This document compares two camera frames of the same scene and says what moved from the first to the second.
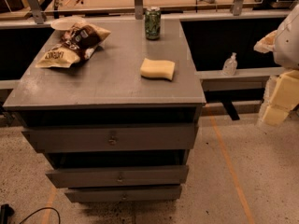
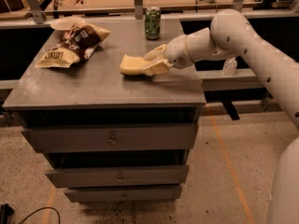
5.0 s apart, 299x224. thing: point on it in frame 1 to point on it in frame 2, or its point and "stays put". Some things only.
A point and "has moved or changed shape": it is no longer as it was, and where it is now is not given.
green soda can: [152, 22] stays put
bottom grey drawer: [124, 193] stays put
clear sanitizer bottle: [230, 66] stays put
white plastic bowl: [66, 22] stays put
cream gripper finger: [275, 115] to [159, 67]
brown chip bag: [76, 45] stays put
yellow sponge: [160, 69] has moved or changed shape
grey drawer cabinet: [107, 133] stays put
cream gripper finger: [266, 43] to [156, 52]
